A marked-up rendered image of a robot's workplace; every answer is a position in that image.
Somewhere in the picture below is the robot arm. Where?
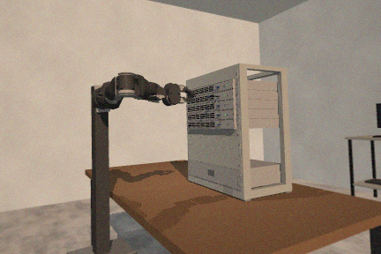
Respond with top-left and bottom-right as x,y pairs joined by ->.
92,72 -> 166,113

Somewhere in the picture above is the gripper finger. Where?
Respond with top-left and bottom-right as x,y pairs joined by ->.
177,94 -> 196,104
179,85 -> 196,96

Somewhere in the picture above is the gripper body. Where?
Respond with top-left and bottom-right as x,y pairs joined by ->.
162,83 -> 181,106

